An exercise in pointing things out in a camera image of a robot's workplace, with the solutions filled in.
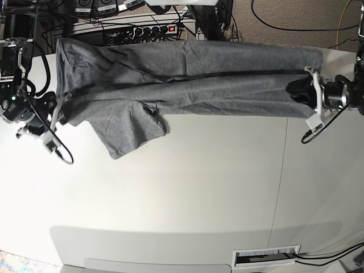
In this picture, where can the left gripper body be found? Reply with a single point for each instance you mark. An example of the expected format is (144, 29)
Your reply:
(331, 96)

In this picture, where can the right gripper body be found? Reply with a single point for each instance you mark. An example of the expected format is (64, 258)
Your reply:
(41, 116)

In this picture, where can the grey T-shirt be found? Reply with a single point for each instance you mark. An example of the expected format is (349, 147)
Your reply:
(124, 91)

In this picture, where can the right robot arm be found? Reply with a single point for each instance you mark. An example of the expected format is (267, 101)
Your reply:
(17, 51)

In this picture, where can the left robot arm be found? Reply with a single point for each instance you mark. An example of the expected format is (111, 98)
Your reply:
(356, 101)

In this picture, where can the black power strip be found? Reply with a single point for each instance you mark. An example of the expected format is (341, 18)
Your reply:
(142, 34)

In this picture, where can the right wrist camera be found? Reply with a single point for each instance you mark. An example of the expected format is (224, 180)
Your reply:
(51, 145)

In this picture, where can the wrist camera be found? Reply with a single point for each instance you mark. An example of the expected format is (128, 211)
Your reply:
(51, 145)
(316, 122)

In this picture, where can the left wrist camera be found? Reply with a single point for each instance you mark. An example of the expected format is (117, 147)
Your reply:
(316, 122)

